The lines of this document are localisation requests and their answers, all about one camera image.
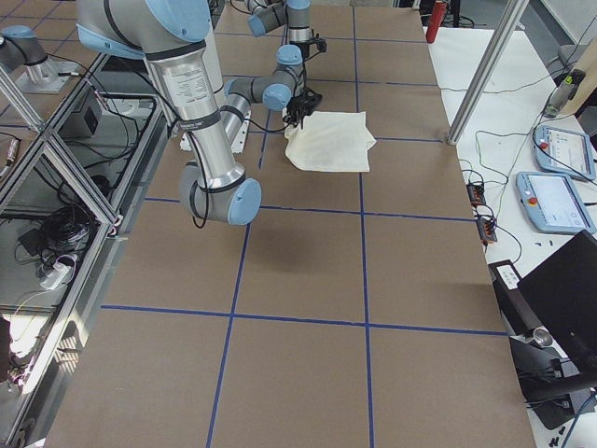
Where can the aluminium frame post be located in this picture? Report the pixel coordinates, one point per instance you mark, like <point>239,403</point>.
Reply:
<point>489,60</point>

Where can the white camera post with base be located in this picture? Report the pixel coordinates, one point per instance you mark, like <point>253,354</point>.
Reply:
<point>216,140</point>

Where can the near blue teach pendant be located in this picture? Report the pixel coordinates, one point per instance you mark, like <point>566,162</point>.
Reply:
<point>552,203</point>

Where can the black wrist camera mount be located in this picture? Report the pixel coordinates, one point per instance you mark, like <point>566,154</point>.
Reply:
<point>311,99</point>

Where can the cream long-sleeve cat shirt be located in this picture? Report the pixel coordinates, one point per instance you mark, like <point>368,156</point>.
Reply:
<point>330,142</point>

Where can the far blue teach pendant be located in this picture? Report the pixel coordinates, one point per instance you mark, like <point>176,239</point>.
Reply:
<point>563,151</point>

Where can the blue teach pendant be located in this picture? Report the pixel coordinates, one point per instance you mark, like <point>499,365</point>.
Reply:
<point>563,151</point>
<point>552,203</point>

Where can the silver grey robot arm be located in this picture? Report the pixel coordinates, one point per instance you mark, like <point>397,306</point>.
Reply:
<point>294,15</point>
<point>174,40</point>

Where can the near orange black electronics module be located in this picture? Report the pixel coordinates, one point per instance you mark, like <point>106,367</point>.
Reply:
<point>486,230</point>

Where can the orange black electronics module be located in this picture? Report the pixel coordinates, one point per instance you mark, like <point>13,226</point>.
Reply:
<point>486,230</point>
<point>476,193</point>

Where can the black laptop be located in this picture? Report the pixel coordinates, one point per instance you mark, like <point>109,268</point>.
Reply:
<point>561,291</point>

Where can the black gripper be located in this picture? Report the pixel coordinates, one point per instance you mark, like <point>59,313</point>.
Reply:
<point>304,49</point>
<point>297,106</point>

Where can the black box with white label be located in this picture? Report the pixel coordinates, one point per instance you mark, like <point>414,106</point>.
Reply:
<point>517,311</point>

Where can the far orange black electronics module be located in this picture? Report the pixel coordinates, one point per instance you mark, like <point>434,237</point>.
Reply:
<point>476,193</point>

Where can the red fire extinguisher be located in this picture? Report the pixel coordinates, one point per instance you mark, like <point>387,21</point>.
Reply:
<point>435,20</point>

